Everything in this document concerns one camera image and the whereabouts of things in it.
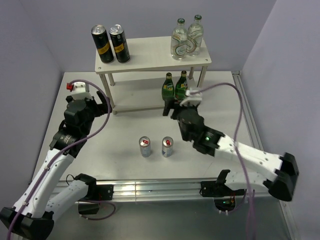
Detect green bottle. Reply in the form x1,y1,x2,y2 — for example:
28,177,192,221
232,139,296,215
175,70,188,101
161,72,175,101

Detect silver can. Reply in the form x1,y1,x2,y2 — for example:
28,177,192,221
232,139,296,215
139,136,151,158
161,136,174,158

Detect clear bottle front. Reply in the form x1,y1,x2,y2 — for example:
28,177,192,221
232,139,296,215
170,18,188,60

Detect clear bottle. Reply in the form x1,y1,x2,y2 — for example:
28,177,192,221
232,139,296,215
186,14,204,56
170,18,188,60

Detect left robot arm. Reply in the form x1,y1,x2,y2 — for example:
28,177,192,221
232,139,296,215
0,90,112,240

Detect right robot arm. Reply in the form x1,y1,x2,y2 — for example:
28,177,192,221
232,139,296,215
162,99,300,202

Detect white two-tier shelf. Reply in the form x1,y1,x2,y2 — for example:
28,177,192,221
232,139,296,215
95,36,212,114

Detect black can left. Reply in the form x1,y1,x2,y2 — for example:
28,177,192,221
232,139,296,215
91,24,114,64

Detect black can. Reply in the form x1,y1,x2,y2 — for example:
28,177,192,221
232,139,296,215
91,24,114,64
109,24,131,63

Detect black can right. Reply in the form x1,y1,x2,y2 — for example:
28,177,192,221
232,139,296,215
109,24,131,63

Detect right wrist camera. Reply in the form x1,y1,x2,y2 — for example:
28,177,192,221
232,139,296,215
179,88,203,107

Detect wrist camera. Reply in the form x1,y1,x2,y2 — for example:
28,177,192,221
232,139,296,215
66,81,93,100
179,88,203,107

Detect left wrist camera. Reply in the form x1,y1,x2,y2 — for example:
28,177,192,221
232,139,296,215
66,81,93,100

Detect aluminium side rail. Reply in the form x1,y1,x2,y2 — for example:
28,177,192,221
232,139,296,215
231,71,264,151

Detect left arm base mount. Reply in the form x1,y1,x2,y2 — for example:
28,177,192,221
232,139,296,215
77,184,116,217

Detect aluminium front rail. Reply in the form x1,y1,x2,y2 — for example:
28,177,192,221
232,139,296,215
28,178,286,203

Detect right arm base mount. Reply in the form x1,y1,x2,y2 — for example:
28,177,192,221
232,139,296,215
199,181,236,211

